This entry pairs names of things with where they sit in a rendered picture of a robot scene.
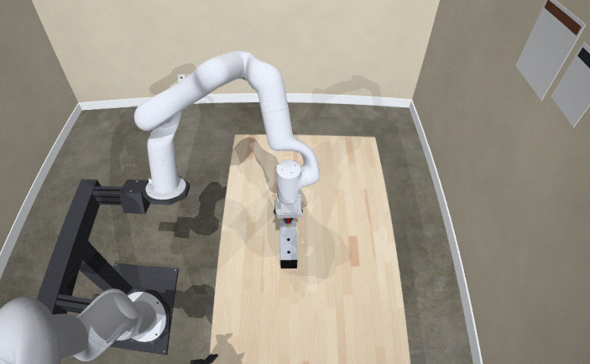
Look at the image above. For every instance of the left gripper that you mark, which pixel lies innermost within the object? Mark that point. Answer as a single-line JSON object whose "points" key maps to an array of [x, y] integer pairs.
{"points": [[277, 206]]}

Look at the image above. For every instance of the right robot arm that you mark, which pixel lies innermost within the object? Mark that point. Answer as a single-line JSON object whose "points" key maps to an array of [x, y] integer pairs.
{"points": [[31, 334]]}

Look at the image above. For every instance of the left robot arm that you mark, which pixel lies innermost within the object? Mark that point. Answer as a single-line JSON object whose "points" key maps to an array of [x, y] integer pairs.
{"points": [[268, 82]]}

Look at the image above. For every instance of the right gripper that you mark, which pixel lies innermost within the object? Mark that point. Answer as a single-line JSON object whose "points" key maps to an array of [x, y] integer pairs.
{"points": [[210, 359]]}

